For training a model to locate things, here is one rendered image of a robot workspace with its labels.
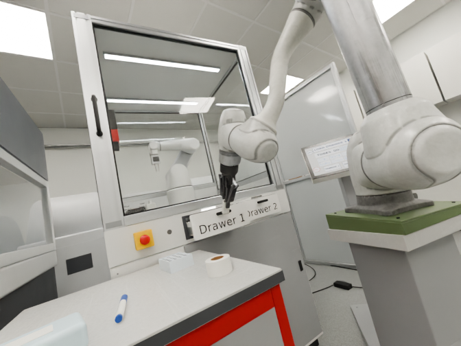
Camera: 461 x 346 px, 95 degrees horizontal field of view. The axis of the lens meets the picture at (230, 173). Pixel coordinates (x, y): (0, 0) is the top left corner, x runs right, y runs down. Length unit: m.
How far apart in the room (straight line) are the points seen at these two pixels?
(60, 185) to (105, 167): 3.25
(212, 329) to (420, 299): 0.56
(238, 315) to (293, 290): 0.94
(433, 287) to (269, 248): 0.73
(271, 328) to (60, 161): 4.13
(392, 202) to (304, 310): 0.93
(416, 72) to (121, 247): 3.90
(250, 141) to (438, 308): 0.67
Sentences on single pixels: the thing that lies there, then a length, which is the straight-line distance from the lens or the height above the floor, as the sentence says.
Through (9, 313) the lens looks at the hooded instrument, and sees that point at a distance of 1.30.
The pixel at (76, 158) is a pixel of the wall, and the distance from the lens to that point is 4.40.
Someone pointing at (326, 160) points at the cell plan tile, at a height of 1.06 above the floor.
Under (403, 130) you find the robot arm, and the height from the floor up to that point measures 1.01.
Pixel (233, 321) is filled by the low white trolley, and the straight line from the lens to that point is 0.53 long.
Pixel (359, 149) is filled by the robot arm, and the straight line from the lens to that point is 0.78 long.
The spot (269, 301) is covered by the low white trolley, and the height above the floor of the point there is 0.70.
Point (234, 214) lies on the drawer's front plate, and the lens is 1.03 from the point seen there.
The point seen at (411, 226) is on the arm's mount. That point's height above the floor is 0.78.
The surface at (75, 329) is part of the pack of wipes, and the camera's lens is 0.50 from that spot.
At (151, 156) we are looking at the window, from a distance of 1.11.
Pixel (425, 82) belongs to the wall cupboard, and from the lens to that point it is 3.95.
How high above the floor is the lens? 0.94
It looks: 8 degrees up
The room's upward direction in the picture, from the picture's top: 14 degrees counter-clockwise
